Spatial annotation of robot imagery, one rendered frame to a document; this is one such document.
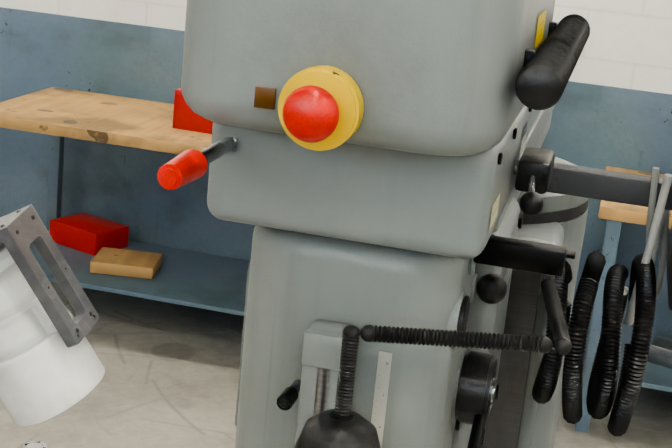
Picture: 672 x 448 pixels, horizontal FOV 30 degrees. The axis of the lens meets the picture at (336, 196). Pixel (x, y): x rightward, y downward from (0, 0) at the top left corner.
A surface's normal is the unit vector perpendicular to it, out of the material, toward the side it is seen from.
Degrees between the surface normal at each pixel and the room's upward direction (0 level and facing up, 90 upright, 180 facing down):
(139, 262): 0
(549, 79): 90
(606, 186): 90
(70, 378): 73
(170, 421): 0
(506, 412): 90
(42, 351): 77
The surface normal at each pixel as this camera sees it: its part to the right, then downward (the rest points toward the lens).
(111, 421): 0.10, -0.96
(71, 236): -0.55, 0.15
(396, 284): -0.14, 0.23
